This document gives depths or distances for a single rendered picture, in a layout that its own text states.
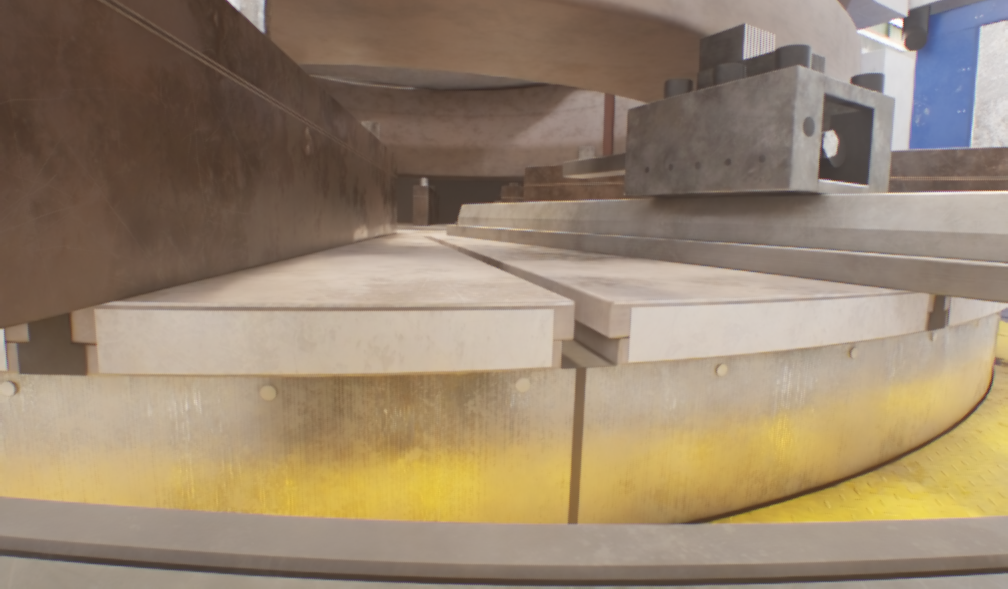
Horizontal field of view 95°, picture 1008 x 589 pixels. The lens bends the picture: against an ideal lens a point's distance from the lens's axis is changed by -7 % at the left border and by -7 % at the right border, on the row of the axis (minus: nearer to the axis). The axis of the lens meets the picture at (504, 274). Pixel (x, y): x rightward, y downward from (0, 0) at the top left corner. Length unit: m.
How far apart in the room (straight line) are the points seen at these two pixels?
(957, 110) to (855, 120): 4.22
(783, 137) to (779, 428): 0.50
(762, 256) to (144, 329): 0.95
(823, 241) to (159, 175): 1.01
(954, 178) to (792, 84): 1.25
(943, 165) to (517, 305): 1.86
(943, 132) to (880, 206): 4.46
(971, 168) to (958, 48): 3.45
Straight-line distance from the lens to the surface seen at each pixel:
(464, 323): 0.51
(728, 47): 1.29
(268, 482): 0.61
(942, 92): 5.54
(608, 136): 4.78
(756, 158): 1.03
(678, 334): 0.61
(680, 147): 1.15
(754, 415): 0.77
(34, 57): 0.52
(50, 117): 0.52
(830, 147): 1.10
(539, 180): 2.71
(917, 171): 2.19
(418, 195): 4.70
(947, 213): 0.97
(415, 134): 5.62
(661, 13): 1.27
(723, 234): 1.16
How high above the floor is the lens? 0.40
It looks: 6 degrees down
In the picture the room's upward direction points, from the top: 2 degrees clockwise
